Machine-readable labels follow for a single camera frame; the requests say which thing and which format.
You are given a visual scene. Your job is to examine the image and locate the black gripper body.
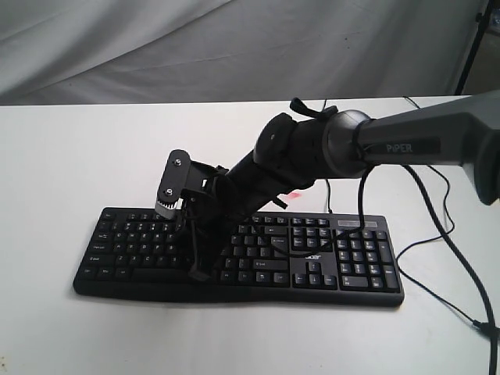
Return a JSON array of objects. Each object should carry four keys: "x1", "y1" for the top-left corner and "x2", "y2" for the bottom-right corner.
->
[{"x1": 181, "y1": 152, "x2": 314, "y2": 250}]

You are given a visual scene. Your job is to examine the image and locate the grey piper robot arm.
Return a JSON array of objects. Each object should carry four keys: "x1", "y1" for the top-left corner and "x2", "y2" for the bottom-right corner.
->
[{"x1": 183, "y1": 91, "x2": 499, "y2": 281}]

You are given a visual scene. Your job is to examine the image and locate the black acer keyboard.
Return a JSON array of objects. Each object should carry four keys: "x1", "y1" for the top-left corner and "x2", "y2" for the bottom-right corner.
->
[{"x1": 73, "y1": 208, "x2": 404, "y2": 307}]

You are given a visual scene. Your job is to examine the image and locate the grey backdrop cloth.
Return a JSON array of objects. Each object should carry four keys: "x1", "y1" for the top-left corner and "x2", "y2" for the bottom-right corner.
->
[{"x1": 1, "y1": 1, "x2": 487, "y2": 105}]

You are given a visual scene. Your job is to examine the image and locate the black usb plug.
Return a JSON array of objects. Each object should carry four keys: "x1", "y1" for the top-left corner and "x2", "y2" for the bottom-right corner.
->
[{"x1": 473, "y1": 320, "x2": 497, "y2": 337}]

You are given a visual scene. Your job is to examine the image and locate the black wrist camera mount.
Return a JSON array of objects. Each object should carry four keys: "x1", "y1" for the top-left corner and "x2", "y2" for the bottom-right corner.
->
[{"x1": 155, "y1": 149, "x2": 228, "y2": 220}]

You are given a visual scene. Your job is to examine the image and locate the black keyboard cable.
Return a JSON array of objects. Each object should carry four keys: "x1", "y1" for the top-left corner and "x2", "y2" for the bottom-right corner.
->
[{"x1": 322, "y1": 96, "x2": 478, "y2": 325}]

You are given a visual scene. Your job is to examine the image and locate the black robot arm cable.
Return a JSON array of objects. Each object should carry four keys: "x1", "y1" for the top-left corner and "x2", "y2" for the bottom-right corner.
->
[{"x1": 171, "y1": 159, "x2": 500, "y2": 375}]

